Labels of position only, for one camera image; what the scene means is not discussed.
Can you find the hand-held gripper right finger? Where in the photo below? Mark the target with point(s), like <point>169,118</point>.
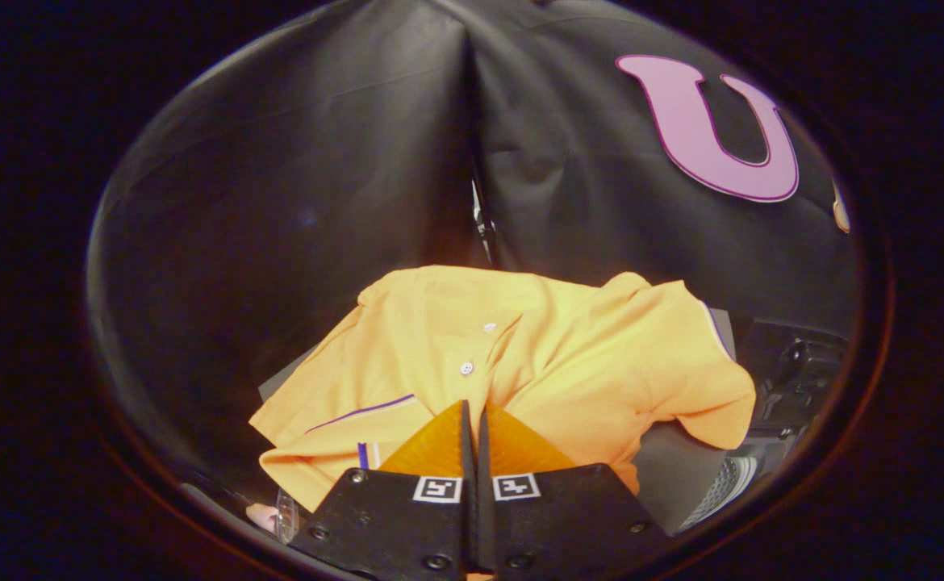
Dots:
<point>561,524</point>

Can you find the grey washing machine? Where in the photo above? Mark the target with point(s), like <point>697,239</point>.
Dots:
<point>722,484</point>

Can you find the black backdrop cloth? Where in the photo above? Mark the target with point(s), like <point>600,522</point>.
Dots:
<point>319,161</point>

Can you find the white and black cabinet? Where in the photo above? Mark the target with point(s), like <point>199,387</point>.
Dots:
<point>674,476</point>

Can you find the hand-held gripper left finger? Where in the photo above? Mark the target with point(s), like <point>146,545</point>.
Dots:
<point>395,524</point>

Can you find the dark washing machine lid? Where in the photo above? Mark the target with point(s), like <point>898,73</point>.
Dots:
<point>795,371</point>

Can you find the orange polo shirt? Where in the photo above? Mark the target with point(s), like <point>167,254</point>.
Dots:
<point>569,363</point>

